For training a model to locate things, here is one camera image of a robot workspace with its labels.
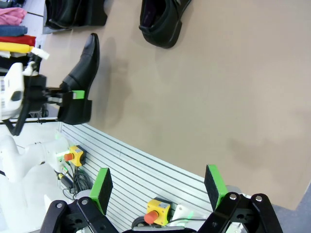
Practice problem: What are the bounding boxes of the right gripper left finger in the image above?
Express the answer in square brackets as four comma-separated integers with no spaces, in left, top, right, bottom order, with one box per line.
[40,167,114,233]

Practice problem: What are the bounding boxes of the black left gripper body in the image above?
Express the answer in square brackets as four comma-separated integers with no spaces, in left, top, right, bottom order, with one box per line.
[24,74,49,109]

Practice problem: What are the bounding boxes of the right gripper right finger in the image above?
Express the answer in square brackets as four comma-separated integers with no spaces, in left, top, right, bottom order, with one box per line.
[198,164,284,233]

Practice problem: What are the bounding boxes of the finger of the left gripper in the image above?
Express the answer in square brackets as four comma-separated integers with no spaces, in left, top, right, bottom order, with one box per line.
[45,85,66,93]
[48,90,86,105]

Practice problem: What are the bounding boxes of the black round-toe leather shoe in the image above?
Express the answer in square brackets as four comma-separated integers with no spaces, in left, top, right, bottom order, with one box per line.
[138,0,194,49]
[57,33,101,126]

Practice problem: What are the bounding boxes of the yellow emergency stop button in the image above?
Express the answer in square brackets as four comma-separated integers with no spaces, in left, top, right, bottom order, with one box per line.
[63,145,86,167]
[143,199,173,225]

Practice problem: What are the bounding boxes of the yellow folded cloth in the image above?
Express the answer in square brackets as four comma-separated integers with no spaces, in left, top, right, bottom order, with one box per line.
[0,41,34,54]

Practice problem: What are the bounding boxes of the red folded cloth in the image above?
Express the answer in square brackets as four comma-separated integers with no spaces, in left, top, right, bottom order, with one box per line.
[0,34,37,47]

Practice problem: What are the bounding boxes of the blue folded cloth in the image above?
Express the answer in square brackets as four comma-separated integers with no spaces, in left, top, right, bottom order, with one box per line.
[0,25,28,37]

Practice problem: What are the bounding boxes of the pink folded cloth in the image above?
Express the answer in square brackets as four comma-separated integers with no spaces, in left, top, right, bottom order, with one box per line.
[0,7,28,26]

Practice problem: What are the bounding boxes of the black cable bundle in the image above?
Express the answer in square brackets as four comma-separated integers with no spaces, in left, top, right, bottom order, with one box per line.
[54,165,94,199]

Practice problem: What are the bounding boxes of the black braided cable sleeve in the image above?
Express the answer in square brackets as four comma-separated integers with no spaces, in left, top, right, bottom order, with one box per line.
[4,101,32,135]

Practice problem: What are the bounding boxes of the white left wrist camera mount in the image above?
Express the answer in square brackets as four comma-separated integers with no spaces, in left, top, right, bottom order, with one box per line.
[23,47,51,76]

